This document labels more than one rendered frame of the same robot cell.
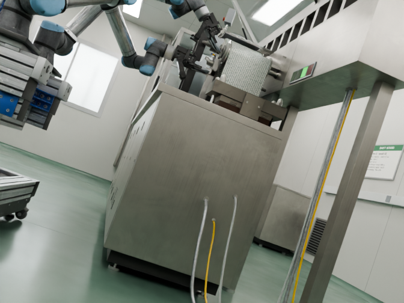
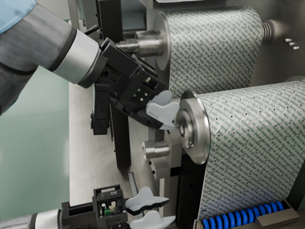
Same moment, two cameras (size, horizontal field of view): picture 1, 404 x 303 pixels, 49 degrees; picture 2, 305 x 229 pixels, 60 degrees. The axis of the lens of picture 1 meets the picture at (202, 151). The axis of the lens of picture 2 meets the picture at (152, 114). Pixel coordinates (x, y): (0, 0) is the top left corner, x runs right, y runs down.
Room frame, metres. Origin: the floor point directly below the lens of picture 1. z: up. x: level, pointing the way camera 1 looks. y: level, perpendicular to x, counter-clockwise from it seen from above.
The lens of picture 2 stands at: (1.99, 0.17, 1.57)
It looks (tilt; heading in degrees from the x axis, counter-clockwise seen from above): 35 degrees down; 356
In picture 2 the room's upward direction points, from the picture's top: straight up
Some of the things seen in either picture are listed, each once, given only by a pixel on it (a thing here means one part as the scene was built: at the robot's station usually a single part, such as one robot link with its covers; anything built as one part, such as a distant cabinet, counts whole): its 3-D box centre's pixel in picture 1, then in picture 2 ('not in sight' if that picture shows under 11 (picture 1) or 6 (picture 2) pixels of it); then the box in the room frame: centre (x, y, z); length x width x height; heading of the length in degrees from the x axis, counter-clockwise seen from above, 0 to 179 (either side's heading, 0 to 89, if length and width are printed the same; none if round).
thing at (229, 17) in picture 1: (228, 17); not in sight; (2.95, 0.15, 1.66); 0.07 x 0.07 x 0.10; 86
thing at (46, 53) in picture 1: (41, 54); not in sight; (2.30, 0.96, 0.87); 0.15 x 0.15 x 0.10
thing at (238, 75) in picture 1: (241, 82); (252, 182); (2.37, -0.07, 1.12); 0.23 x 0.01 x 0.18; 101
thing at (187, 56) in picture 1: (184, 57); (96, 218); (2.30, 0.26, 1.12); 0.12 x 0.08 x 0.09; 101
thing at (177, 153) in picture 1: (162, 183); not in sight; (3.34, 0.20, 0.43); 2.52 x 0.64 x 0.86; 11
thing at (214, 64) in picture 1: (204, 83); (163, 185); (2.43, 0.12, 1.05); 0.06 x 0.05 x 0.31; 101
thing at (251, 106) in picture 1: (251, 107); not in sight; (2.17, -0.15, 0.96); 0.10 x 0.03 x 0.11; 101
